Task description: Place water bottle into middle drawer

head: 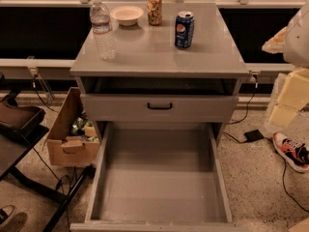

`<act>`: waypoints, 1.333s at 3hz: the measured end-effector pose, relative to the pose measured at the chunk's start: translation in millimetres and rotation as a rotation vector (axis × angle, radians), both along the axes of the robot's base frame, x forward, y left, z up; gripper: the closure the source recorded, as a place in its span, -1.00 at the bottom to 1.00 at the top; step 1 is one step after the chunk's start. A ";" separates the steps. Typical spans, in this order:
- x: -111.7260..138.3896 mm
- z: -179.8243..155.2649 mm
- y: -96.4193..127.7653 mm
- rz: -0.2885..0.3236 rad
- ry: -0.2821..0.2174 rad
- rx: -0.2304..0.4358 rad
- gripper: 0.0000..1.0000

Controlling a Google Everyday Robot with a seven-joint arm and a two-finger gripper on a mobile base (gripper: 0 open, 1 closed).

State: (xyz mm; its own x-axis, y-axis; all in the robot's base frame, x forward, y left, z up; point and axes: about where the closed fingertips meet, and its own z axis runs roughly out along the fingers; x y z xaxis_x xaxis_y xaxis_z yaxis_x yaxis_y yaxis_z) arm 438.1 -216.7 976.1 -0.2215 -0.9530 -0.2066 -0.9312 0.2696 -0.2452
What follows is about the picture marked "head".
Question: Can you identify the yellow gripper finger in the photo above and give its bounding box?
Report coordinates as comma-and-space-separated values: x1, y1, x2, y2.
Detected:
269, 69, 309, 128
262, 27, 287, 54

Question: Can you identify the clear plastic water bottle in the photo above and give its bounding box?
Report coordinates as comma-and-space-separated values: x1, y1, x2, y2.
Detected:
90, 0, 116, 60

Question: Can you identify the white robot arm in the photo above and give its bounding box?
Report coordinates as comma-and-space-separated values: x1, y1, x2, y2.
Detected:
262, 3, 309, 131

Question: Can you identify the grey drawer cabinet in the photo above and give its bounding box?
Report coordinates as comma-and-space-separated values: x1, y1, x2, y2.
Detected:
70, 3, 248, 138

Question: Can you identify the open grey middle drawer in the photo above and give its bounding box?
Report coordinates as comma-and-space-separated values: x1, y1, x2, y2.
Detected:
70, 123, 249, 232

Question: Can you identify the black power adapter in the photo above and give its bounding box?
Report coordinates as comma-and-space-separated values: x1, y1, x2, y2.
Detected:
244, 130, 264, 142

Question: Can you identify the orange white sneaker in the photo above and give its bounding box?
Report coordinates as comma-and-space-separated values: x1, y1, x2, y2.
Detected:
273, 132, 309, 173

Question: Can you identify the blue Pepsi can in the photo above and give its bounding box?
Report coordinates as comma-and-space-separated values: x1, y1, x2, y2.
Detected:
175, 11, 195, 49

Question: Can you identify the white paper bowl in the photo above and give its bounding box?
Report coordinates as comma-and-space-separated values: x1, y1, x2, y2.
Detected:
110, 6, 144, 26

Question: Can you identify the cardboard box with items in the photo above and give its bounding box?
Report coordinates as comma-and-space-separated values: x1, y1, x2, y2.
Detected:
46, 87, 99, 167

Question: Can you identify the black table stand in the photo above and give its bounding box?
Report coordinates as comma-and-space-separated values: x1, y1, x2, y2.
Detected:
0, 72, 97, 232

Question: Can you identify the dark shoe bottom left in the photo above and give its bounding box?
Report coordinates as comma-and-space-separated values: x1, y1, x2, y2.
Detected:
0, 205, 15, 225

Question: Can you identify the black cable right floor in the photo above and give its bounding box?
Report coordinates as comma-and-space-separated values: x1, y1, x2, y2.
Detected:
223, 90, 309, 215

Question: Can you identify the closed drawer with black handle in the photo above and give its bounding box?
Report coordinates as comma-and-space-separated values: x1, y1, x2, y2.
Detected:
81, 94, 239, 123

